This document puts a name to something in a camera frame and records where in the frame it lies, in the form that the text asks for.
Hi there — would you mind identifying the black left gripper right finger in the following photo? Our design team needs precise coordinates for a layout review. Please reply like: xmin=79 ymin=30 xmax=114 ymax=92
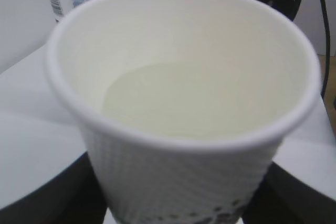
xmin=243 ymin=163 xmax=335 ymax=223

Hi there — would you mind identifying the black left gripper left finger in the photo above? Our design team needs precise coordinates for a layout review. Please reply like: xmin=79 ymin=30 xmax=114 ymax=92
xmin=1 ymin=153 xmax=107 ymax=223

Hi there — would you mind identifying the white paper cup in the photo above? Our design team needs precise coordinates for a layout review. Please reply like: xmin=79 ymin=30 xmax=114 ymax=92
xmin=46 ymin=0 xmax=321 ymax=223

